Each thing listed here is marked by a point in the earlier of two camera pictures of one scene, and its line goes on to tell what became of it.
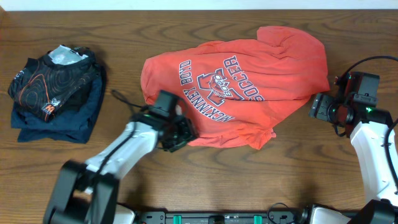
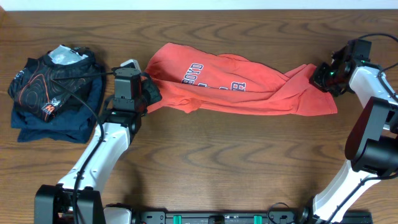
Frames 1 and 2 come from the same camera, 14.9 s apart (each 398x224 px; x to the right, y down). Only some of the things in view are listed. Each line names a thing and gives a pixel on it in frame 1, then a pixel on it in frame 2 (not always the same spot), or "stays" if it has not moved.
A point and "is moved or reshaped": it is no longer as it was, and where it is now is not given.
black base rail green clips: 222,218 stays
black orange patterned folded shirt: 43,86 stays
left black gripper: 189,131 to 150,86
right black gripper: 320,106 to 317,79
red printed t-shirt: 237,90 is moved or reshaped
